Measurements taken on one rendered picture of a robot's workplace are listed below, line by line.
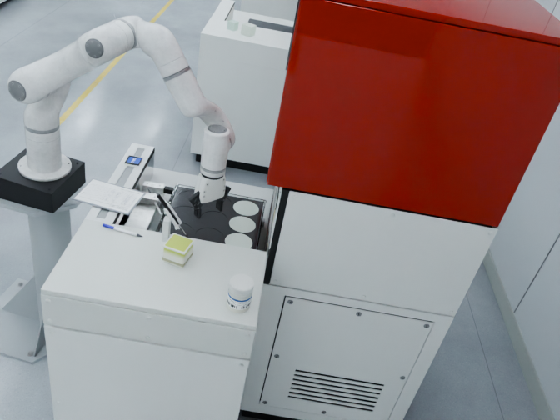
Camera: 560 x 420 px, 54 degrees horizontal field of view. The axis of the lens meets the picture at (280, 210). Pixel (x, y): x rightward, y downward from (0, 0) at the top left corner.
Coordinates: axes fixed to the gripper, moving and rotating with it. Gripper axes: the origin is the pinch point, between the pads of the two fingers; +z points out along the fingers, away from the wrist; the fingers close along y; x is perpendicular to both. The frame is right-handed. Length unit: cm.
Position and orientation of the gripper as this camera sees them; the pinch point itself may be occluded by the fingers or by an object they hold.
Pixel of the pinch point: (208, 211)
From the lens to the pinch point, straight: 193.0
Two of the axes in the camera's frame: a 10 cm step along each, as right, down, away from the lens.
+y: -7.4, 2.7, -6.2
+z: -1.6, 8.2, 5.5
